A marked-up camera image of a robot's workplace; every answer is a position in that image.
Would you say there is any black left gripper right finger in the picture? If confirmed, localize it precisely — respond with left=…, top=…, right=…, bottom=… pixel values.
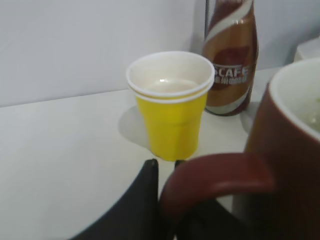
left=172, top=159, right=247, bottom=240

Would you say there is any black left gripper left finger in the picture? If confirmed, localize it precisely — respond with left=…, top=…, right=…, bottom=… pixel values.
left=72, top=158, right=159, bottom=240

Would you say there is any red-brown ceramic mug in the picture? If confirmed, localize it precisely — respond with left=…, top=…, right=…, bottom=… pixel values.
left=156, top=58, right=320, bottom=240

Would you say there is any yellow paper cup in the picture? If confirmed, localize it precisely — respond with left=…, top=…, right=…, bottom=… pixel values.
left=126, top=51, right=215, bottom=161

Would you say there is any brown coffee drink bottle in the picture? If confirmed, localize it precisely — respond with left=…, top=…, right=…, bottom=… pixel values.
left=202, top=0, right=259, bottom=116

